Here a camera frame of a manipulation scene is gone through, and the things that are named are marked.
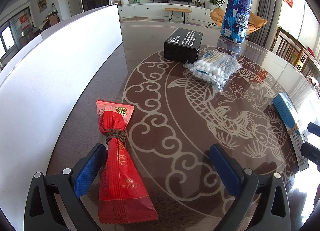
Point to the wooden bench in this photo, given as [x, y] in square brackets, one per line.
[182, 11]

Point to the red snack packet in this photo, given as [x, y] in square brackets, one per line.
[123, 197]

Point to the wooden dining chair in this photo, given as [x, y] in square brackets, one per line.
[291, 50]

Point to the orange lounge chair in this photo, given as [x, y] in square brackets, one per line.
[255, 22]

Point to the cotton swabs bag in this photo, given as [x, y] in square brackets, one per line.
[214, 67]

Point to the blue white ointment box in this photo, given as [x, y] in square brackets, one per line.
[291, 120]

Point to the white cardboard storage box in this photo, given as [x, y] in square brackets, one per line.
[39, 88]

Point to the green plant right of tv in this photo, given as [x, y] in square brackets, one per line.
[215, 3]

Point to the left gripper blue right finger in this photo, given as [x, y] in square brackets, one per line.
[237, 183]

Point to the black rectangular box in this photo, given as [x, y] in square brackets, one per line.
[183, 45]

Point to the blue camouflage spray bottle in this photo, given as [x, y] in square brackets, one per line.
[236, 19]

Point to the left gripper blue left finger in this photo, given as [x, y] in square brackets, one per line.
[72, 183]

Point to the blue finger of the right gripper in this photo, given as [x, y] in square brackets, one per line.
[310, 152]
[314, 128]

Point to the white tv cabinet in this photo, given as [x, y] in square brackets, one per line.
[157, 10]

